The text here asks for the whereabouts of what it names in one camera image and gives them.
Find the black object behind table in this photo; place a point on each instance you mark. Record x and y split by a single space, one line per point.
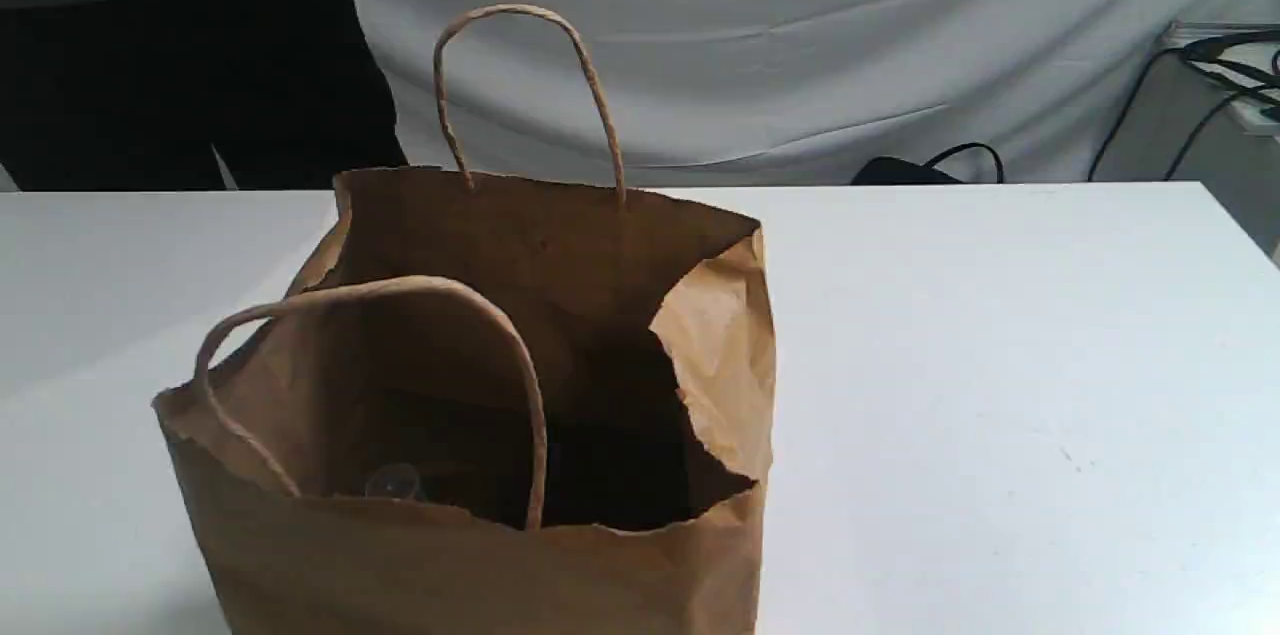
894 172

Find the person in dark clothes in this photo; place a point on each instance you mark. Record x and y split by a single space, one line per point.
187 94

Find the brown paper bag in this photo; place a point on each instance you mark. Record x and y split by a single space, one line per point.
584 377

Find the orange-capped clear tube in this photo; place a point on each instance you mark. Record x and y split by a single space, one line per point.
396 481

